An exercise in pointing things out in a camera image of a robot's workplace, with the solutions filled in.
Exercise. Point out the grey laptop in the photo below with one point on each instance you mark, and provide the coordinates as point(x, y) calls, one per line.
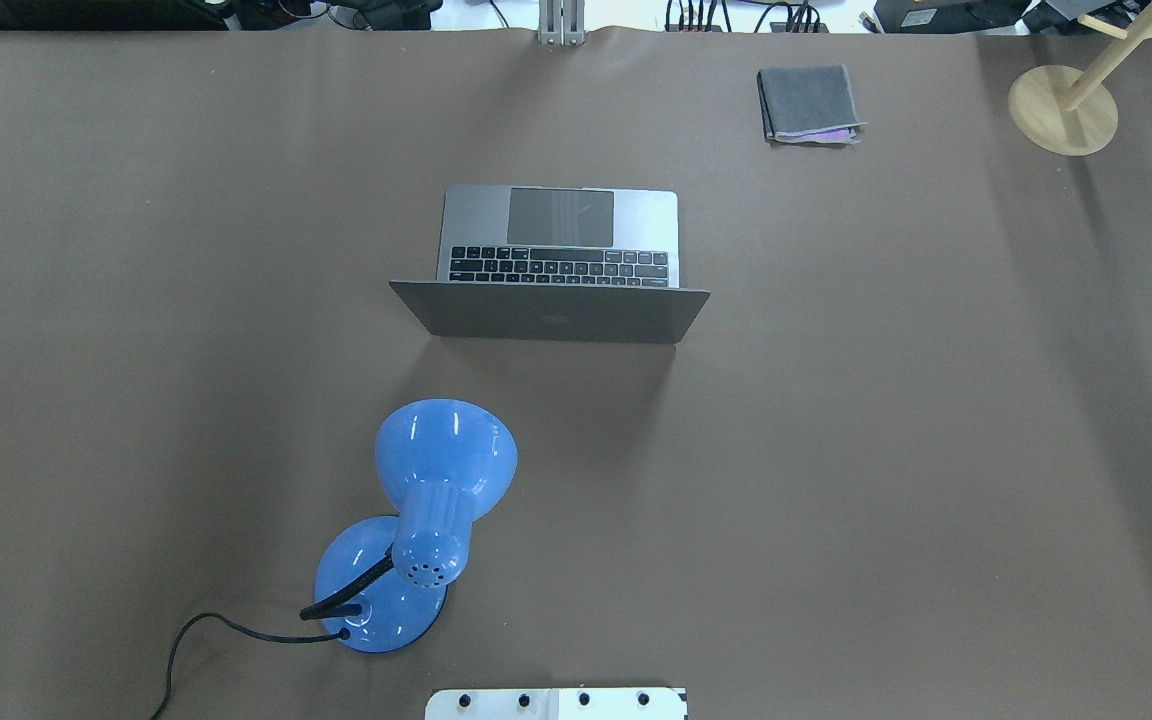
point(560, 264)

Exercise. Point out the blue desk lamp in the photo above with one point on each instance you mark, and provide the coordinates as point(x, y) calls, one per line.
point(443, 463)

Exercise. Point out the folded grey cloth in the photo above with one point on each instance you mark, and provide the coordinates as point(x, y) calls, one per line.
point(808, 105)

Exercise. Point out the wooden cup stand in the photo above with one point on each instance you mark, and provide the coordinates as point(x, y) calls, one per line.
point(1067, 110)

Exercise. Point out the aluminium frame post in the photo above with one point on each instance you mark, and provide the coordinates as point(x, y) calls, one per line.
point(561, 22)

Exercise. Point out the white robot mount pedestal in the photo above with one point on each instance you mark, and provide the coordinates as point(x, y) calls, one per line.
point(630, 702)

